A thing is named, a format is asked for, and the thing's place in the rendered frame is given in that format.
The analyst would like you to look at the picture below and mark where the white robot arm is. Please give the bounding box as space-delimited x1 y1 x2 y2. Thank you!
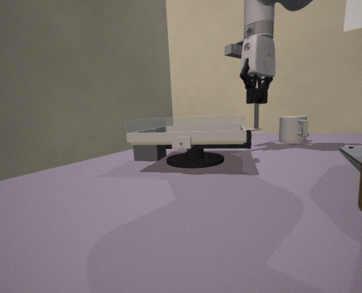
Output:
225 0 313 59

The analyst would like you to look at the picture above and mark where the grey mug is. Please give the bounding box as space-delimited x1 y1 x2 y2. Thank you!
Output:
279 116 308 143

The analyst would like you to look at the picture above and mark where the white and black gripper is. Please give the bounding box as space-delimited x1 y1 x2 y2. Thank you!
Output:
240 32 275 104

